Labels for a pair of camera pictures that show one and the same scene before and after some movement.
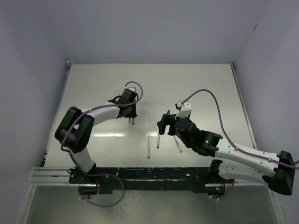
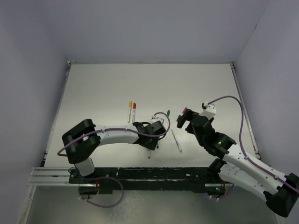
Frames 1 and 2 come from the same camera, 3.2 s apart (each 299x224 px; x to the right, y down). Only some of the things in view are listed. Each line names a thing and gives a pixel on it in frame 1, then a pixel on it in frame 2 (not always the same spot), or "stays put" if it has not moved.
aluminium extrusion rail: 50,176 stays put
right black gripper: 167,120 → 188,115
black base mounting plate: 110,178 stays put
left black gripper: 132,114 → 152,145
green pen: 178,144 stays put
